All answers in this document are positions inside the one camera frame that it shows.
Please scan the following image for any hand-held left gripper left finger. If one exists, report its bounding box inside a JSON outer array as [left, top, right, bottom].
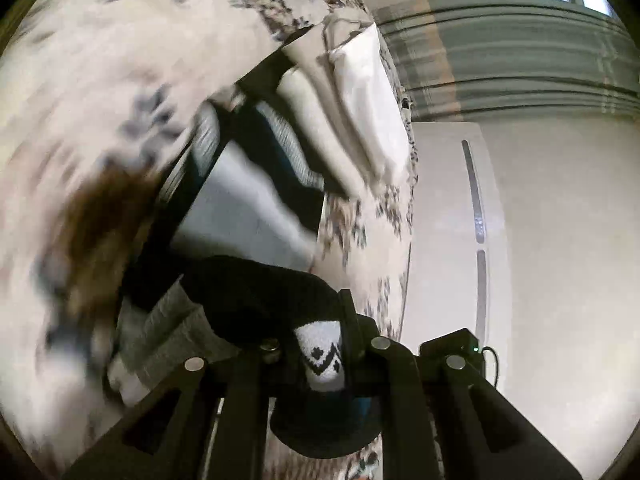
[[62, 337, 282, 480]]

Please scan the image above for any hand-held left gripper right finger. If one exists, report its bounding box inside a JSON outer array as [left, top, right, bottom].
[[339, 289, 584, 480]]

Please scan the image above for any striped knit sweater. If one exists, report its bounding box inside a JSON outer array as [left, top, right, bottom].
[[107, 80, 386, 461]]

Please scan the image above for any white wardrobe door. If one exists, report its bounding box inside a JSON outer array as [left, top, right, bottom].
[[399, 121, 512, 362]]

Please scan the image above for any white folded cloth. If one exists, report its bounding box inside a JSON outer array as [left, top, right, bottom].
[[326, 22, 414, 187]]

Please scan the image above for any beige folded cloth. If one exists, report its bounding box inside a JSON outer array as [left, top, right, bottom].
[[276, 15, 382, 199]]

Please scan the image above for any wide green curtain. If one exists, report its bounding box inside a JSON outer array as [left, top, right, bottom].
[[372, 0, 637, 124]]

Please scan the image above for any floral blanket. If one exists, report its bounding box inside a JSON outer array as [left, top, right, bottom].
[[0, 0, 422, 480]]

